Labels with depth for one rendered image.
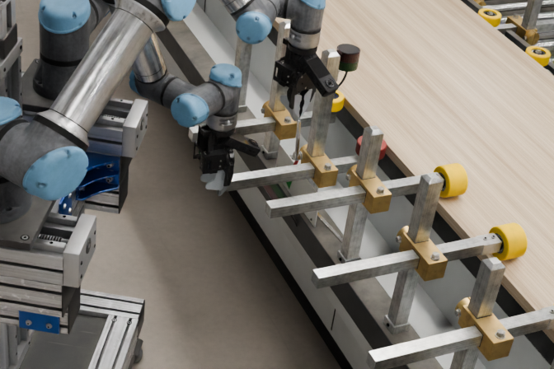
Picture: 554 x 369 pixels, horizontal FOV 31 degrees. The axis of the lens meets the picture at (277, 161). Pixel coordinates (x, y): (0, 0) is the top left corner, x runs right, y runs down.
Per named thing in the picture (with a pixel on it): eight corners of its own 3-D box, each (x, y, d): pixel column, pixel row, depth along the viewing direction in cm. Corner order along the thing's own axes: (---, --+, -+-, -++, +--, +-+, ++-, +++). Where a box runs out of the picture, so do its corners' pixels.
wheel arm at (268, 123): (192, 145, 273) (193, 132, 271) (187, 138, 276) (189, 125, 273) (334, 125, 290) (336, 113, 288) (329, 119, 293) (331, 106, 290)
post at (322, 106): (302, 210, 274) (328, 54, 248) (298, 203, 277) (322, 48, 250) (314, 208, 276) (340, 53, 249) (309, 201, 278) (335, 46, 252)
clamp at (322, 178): (318, 189, 262) (321, 172, 259) (297, 160, 271) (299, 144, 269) (337, 185, 264) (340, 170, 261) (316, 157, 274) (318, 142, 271)
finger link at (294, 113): (283, 112, 257) (287, 81, 252) (298, 122, 254) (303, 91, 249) (274, 115, 255) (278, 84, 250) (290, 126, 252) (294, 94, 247)
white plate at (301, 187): (313, 227, 267) (318, 197, 262) (274, 173, 286) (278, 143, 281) (315, 226, 268) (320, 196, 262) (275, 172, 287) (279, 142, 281)
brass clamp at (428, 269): (421, 282, 219) (426, 264, 216) (392, 245, 229) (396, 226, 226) (446, 277, 222) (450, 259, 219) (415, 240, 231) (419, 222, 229)
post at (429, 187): (389, 345, 239) (429, 180, 213) (382, 335, 242) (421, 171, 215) (402, 343, 241) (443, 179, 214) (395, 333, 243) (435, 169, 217)
